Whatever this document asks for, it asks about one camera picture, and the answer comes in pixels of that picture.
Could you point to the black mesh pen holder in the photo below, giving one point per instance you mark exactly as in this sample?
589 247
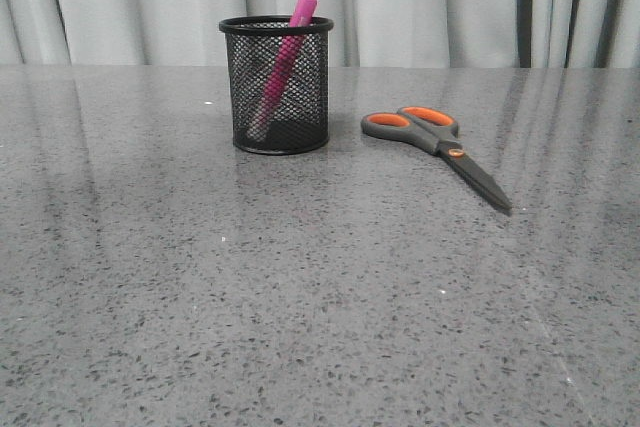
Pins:
300 124

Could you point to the grey orange scissors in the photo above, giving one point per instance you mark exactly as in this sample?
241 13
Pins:
437 134

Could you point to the grey curtain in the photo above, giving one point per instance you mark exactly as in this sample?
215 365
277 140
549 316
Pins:
367 33

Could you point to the pink highlighter pen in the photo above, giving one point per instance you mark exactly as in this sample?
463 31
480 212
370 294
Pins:
283 66

